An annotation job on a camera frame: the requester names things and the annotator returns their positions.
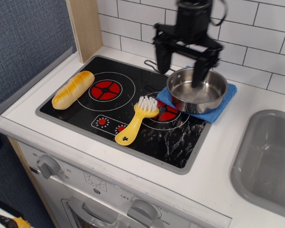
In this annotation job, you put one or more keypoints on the toy bread loaf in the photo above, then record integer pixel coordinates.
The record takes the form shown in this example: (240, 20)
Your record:
(72, 90)

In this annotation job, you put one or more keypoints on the grey oven knob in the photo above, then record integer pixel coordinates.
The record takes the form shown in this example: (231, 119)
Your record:
(142, 212)
(47, 166)

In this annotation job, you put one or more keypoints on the grey sink basin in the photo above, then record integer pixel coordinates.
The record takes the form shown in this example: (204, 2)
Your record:
(258, 173)

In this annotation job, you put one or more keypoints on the yellow black object on floor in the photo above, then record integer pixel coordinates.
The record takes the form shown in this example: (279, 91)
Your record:
(14, 222)

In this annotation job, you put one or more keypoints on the yellow dish brush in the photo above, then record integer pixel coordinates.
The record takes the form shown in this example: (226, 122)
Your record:
(145, 108)

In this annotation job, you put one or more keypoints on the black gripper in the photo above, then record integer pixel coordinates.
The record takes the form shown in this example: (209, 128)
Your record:
(189, 38)

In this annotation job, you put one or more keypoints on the wooden side post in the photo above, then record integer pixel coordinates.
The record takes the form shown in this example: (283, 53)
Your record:
(86, 27)

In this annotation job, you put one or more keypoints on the black toy stovetop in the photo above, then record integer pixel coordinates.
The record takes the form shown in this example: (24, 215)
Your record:
(170, 140)

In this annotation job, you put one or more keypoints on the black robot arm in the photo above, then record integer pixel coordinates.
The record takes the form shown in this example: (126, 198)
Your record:
(194, 2)

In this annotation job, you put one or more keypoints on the grey right oven knob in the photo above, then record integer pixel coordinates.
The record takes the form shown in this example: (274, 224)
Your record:
(142, 212)

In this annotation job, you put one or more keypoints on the blue towel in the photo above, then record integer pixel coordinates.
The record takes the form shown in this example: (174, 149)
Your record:
(223, 107)

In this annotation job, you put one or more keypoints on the grey left oven knob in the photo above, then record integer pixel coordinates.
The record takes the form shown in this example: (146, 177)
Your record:
(47, 166)

